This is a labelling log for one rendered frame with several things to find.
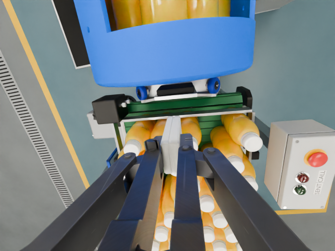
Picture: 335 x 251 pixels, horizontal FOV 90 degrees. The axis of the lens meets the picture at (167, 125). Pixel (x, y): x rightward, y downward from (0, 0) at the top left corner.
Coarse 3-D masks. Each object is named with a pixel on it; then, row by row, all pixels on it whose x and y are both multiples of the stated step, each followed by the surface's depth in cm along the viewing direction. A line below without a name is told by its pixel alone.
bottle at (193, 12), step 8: (192, 0) 25; (200, 0) 25; (208, 0) 25; (216, 0) 26; (192, 8) 25; (200, 8) 25; (208, 8) 25; (216, 8) 26; (192, 16) 26; (200, 16) 25; (208, 16) 26; (216, 16) 27
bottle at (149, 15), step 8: (144, 0) 22; (152, 0) 22; (160, 0) 21; (168, 0) 21; (176, 0) 22; (184, 0) 23; (144, 8) 23; (152, 8) 22; (160, 8) 22; (168, 8) 22; (176, 8) 22; (184, 8) 23; (144, 16) 23; (152, 16) 22; (160, 16) 22; (168, 16) 22; (176, 16) 22; (184, 16) 23; (144, 24) 24
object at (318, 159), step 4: (316, 152) 35; (320, 152) 35; (312, 156) 35; (316, 156) 35; (320, 156) 35; (324, 156) 35; (308, 160) 36; (312, 160) 35; (316, 160) 35; (320, 160) 35; (324, 160) 35; (312, 164) 36; (316, 164) 35; (320, 164) 35
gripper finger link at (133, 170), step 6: (156, 138) 16; (138, 156) 14; (162, 156) 14; (138, 162) 13; (162, 162) 14; (132, 168) 13; (162, 168) 14; (126, 174) 13; (132, 174) 13; (132, 180) 13
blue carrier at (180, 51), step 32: (96, 0) 19; (96, 32) 21; (128, 32) 19; (160, 32) 18; (192, 32) 18; (224, 32) 19; (96, 64) 23; (128, 64) 20; (160, 64) 19; (192, 64) 19; (224, 64) 20
